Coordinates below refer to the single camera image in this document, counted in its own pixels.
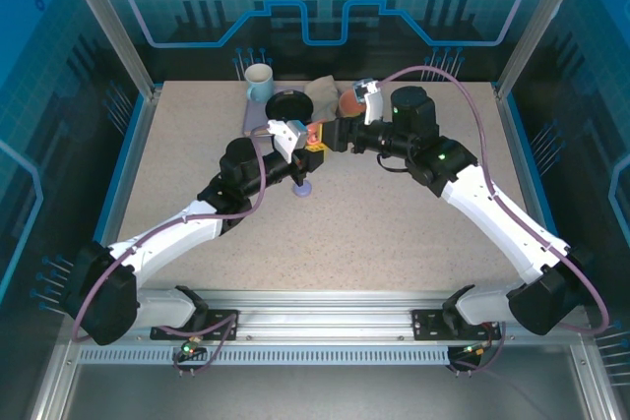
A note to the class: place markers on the round orange-brown object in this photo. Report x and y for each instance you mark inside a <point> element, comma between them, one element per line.
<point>348,104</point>

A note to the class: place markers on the blue table edge strip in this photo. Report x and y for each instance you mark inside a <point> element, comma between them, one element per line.
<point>529,169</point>
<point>123,169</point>

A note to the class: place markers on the lavender earbud charging case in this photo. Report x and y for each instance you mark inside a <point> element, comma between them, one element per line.
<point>302,190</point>

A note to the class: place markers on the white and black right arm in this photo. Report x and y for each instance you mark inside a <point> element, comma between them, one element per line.
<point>492,213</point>

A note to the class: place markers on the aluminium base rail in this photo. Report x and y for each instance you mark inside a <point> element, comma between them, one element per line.
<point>325,317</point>

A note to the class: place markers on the grey-green folded cloth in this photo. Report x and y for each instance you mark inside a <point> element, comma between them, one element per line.
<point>322,93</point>

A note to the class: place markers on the aluminium frame post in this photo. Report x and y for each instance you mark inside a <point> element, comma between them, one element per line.
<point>108,21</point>
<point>541,17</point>

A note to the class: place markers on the lavender plastic tray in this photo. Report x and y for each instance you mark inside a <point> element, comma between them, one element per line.
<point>255,117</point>

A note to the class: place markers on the small circuit board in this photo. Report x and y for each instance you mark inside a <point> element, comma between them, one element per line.
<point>189,347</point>
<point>475,350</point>

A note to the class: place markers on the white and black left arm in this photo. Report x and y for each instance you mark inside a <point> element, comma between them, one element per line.
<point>162,238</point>

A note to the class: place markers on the aluminium frame bar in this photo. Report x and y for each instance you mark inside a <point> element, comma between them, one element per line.
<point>49,390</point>
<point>598,390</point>

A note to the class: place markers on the light blue mug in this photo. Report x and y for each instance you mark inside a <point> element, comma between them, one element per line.
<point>260,88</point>

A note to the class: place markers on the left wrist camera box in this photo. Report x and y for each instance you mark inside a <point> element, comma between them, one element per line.
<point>288,137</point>

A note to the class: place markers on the black round plate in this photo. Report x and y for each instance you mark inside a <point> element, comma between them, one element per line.
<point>290,105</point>

